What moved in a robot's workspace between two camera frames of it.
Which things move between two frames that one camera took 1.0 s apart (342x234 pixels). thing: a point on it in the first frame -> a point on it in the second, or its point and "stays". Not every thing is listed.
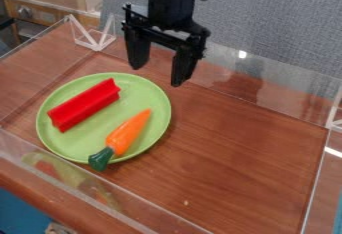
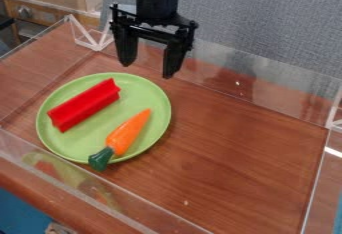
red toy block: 71,112 stays
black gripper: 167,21 -> 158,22
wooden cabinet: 23,10 stays
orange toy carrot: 119,138 stays
